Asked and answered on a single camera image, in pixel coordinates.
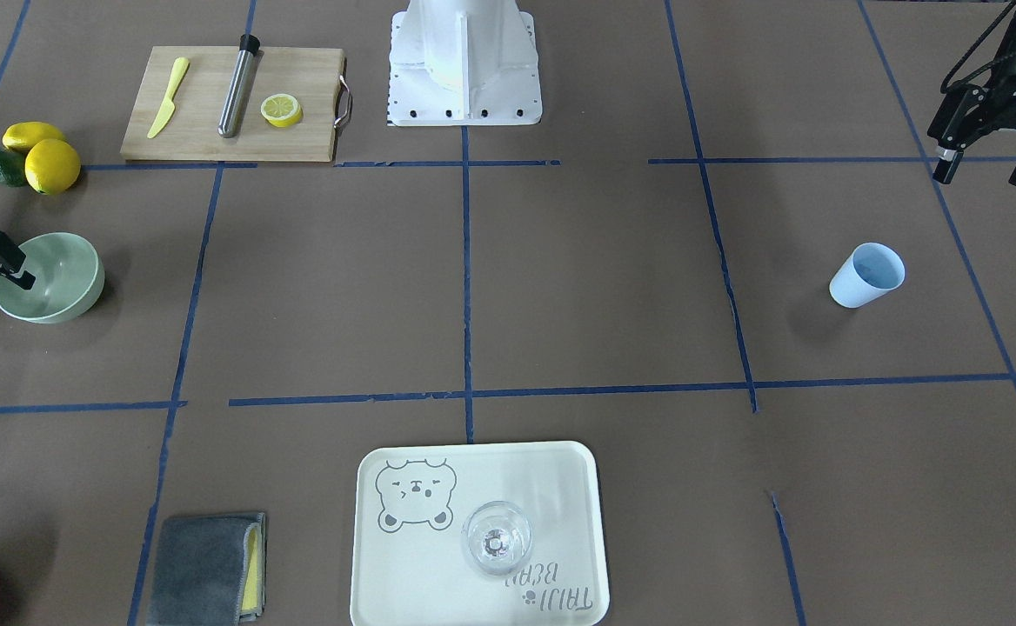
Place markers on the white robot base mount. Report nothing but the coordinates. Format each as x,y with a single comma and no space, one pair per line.
463,63

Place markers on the lemon half slice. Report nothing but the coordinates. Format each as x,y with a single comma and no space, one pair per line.
281,110

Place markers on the green bowl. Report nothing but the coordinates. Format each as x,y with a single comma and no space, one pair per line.
69,279

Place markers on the clear wine glass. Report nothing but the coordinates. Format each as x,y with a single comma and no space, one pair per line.
498,538

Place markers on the yellow lemon front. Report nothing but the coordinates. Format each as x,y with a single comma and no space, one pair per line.
52,166

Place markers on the grey yellow cloth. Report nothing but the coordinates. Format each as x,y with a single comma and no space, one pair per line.
210,570

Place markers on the yellow plastic knife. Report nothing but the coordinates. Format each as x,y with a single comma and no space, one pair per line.
167,107

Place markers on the yellow lemon back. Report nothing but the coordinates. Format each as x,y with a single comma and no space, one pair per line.
22,137

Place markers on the cream bear tray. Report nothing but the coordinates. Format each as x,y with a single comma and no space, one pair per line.
408,562

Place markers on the bamboo cutting board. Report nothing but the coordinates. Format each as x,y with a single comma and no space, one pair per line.
312,75

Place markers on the light blue cup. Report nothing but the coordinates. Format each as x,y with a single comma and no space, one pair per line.
871,271

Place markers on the yellow lemon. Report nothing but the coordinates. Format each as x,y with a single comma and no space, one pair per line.
22,137
52,166

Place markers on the green lime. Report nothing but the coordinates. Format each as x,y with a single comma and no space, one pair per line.
12,172

